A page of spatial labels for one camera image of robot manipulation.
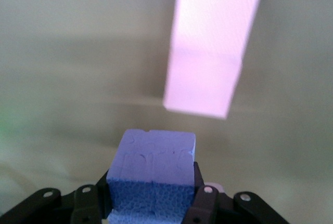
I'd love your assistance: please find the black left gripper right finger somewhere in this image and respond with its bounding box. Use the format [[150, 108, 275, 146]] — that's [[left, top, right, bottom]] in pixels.
[[183, 161, 289, 224]]

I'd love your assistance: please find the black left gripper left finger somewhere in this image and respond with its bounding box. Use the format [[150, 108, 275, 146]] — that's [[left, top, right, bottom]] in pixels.
[[0, 168, 112, 224]]

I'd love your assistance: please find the purple foam block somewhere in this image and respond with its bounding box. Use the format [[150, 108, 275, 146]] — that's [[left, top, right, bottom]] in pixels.
[[107, 129, 196, 224]]

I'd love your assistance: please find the light pink foam block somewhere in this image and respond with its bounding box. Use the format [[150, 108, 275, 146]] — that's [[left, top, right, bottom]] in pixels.
[[163, 48, 245, 120], [170, 0, 263, 61]]

